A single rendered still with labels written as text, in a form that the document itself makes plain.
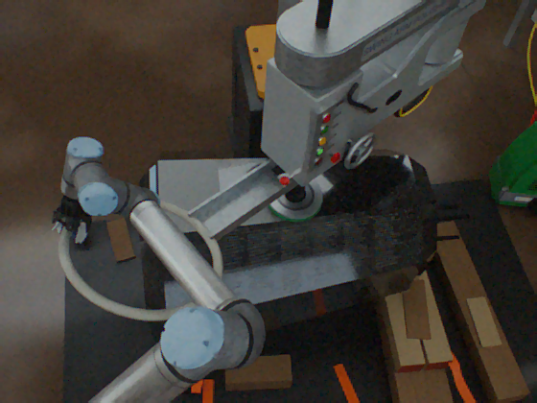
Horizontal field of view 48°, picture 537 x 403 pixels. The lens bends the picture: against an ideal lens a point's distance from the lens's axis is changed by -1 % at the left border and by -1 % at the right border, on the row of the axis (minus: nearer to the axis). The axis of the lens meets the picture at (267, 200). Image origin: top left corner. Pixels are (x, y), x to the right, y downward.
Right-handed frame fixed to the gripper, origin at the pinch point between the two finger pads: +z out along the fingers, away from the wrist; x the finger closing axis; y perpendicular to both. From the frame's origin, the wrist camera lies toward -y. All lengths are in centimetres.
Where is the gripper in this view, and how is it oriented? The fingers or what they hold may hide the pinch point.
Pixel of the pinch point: (71, 233)
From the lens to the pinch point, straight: 194.0
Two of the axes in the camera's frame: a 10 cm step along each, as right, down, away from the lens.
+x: 9.1, 4.2, 0.1
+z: -3.3, 7.1, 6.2
